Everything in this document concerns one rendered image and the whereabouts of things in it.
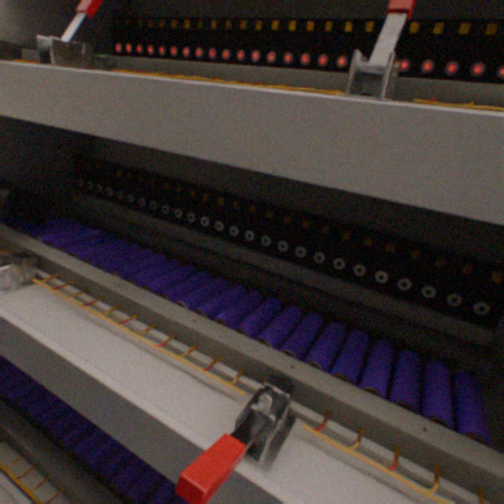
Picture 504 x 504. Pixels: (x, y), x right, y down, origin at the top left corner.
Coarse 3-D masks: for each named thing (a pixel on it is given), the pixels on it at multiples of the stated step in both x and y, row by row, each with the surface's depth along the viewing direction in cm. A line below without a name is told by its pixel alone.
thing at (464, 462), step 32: (0, 224) 36; (64, 256) 31; (96, 288) 28; (128, 288) 28; (128, 320) 26; (160, 320) 25; (192, 320) 25; (224, 352) 23; (256, 352) 22; (224, 384) 21; (320, 384) 20; (352, 416) 19; (384, 416) 19; (416, 416) 19; (352, 448) 18; (416, 448) 18; (448, 448) 17; (480, 448) 18; (448, 480) 18; (480, 480) 17
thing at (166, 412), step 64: (256, 256) 36; (0, 320) 26; (64, 320) 26; (448, 320) 28; (64, 384) 24; (128, 384) 21; (192, 384) 22; (128, 448) 22; (192, 448) 18; (320, 448) 19
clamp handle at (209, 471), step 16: (272, 400) 18; (256, 416) 18; (240, 432) 16; (256, 432) 16; (208, 448) 14; (224, 448) 14; (240, 448) 14; (192, 464) 12; (208, 464) 13; (224, 464) 13; (192, 480) 12; (208, 480) 12; (224, 480) 13; (192, 496) 12; (208, 496) 12
